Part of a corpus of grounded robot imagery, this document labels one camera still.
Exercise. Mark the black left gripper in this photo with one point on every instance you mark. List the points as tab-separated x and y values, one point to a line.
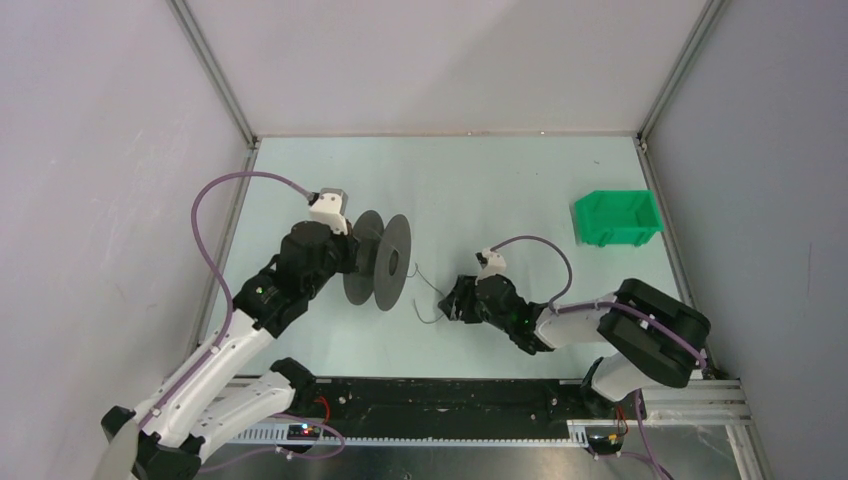
350	246

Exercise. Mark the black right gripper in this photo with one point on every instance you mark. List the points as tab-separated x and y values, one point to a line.
461	300

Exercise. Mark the dark grey cable spool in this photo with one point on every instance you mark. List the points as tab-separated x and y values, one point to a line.
382	260

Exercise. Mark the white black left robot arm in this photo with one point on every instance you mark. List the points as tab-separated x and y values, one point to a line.
174	432

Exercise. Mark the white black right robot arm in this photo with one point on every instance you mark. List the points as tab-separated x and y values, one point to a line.
657	340

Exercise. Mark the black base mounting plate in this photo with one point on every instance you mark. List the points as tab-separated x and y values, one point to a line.
442	409

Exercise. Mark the green plastic bin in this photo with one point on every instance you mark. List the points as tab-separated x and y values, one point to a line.
617	217

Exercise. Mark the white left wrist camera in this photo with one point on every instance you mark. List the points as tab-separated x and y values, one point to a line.
328	208

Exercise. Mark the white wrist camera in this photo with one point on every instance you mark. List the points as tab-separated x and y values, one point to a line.
492	263
328	208

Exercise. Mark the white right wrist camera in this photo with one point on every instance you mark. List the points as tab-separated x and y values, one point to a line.
492	263

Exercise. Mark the aluminium corner frame post left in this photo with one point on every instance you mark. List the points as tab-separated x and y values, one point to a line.
203	51

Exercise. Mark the aluminium corner frame post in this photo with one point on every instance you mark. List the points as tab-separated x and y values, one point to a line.
203	51
696	40

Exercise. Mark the aluminium corner frame post right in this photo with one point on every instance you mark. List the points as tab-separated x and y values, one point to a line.
696	40

